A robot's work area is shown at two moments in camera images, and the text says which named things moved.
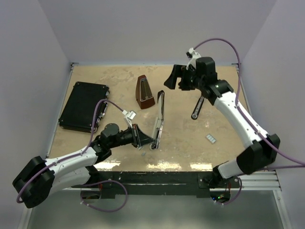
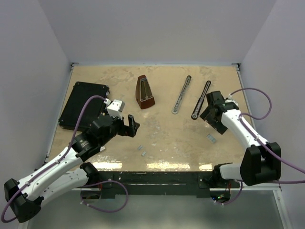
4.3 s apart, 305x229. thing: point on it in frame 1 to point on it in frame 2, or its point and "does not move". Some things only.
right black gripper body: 190,81 to 215,123
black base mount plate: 154,185 does not move
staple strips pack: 210,138 does not move
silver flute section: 159,121 to 176,108
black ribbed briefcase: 79,112 does not move
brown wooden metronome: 144,93 does not move
